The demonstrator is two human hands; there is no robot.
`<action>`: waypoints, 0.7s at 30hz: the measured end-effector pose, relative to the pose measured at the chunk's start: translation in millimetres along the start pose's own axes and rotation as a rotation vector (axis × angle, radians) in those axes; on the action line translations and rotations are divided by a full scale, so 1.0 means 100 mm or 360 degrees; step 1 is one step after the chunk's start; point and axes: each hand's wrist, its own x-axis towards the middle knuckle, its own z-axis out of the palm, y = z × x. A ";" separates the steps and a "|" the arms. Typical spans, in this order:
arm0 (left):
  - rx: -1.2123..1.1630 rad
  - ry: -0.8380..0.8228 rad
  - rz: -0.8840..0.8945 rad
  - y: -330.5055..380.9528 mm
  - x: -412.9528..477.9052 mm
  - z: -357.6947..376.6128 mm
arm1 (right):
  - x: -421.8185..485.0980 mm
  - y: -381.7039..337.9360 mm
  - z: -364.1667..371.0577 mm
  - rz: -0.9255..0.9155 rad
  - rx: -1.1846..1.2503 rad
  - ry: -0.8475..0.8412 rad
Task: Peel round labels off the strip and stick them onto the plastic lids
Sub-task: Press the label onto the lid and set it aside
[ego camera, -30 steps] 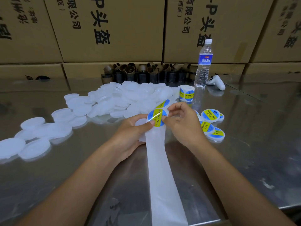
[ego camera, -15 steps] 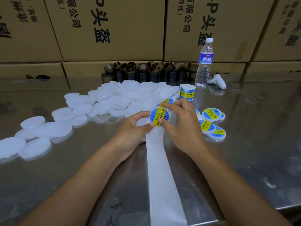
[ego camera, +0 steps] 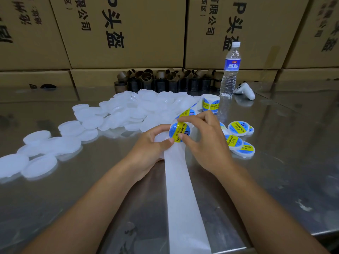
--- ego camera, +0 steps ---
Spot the person's left forearm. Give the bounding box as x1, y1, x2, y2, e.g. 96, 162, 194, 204
21, 161, 149, 254

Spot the sticker roll with backing strip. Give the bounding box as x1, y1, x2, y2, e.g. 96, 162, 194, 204
163, 94, 220, 254

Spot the clear plastic water bottle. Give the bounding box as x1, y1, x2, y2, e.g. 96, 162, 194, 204
219, 42, 242, 98

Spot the white handheld controller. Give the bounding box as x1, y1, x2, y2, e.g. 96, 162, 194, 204
233, 82, 256, 101

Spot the row of dark cardboard tubes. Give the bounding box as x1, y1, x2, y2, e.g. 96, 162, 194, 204
114, 68, 223, 94

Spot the person's right forearm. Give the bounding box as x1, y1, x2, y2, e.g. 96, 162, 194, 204
218, 164, 329, 254

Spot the person's left hand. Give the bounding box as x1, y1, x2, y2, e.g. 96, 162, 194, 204
127, 124, 176, 180

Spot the pile of white plastic lids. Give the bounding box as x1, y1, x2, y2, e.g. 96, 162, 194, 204
0, 90, 204, 180

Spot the person's right hand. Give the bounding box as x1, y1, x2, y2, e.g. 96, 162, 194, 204
177, 110, 236, 178

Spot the stack of brown cardboard boxes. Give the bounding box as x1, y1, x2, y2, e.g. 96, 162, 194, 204
0, 0, 339, 89

